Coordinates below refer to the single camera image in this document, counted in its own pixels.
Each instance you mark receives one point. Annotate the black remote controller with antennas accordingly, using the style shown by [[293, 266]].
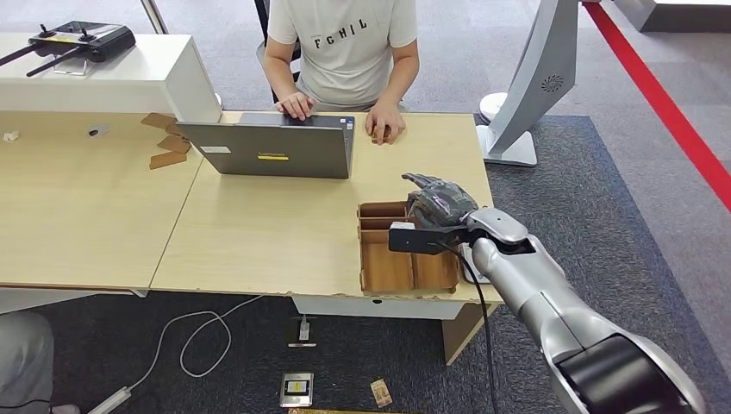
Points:
[[97, 40]]

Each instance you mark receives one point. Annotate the person's left forearm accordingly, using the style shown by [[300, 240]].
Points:
[[402, 80]]

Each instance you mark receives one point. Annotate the brown cardboard piece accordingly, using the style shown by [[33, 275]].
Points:
[[168, 160], [159, 120], [174, 130], [174, 144]]

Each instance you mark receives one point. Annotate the silver floor socket box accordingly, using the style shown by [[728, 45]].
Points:
[[297, 390]]

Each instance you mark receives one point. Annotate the clear acrylic stand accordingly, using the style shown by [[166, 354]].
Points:
[[71, 68]]

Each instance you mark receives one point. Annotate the grey desk grommet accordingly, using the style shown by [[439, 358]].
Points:
[[98, 131]]

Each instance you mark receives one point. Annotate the wooden desk leg panel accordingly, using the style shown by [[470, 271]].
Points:
[[462, 334]]

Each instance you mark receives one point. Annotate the person's right forearm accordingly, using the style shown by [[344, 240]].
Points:
[[280, 74]]

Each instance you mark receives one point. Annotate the dark floor outlet plate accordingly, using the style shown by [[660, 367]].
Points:
[[292, 337]]

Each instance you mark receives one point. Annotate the white under-desk drawer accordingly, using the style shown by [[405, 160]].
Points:
[[400, 308]]

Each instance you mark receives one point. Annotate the white plug adapter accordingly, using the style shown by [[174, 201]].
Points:
[[304, 330]]

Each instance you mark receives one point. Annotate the patterned card on floor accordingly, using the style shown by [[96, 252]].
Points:
[[381, 394]]

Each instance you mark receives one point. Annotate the grey white card reader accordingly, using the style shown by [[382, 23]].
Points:
[[465, 277]]

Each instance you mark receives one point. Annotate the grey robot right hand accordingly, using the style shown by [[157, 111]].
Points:
[[442, 203]]

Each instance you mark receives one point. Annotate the small white object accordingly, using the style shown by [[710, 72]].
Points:
[[10, 136]]

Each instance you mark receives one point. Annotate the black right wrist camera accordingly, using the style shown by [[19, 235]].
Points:
[[417, 240]]

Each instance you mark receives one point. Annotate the white cabinet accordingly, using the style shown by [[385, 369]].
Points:
[[143, 74]]

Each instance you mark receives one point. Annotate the wooden desk organizer tray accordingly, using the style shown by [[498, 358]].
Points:
[[388, 271]]

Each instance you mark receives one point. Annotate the grey platform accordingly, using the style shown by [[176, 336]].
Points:
[[685, 20]]

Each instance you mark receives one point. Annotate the person's right hand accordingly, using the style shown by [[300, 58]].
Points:
[[296, 106]]

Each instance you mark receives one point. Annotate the person's left hand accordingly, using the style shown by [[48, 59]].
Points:
[[385, 120]]

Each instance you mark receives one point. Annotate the white power strip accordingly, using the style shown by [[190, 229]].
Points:
[[111, 400]]

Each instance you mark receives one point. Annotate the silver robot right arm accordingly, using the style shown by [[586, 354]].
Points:
[[514, 280]]

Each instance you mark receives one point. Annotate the person's leg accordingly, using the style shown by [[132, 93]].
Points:
[[23, 365]]

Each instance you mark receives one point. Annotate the grey kiosk stand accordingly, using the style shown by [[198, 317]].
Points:
[[542, 57]]

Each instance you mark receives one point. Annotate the white round base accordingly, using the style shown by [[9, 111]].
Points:
[[492, 106]]

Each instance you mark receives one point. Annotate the metal pole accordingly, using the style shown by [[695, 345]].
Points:
[[155, 17]]

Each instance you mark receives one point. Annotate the white desk frame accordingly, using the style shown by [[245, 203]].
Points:
[[34, 300]]

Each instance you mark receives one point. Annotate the red barrier strip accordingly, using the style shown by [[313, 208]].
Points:
[[657, 97]]

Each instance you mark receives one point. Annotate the grey laptop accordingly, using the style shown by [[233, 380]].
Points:
[[274, 151]]

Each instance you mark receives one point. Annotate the person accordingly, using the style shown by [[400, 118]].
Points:
[[348, 63]]

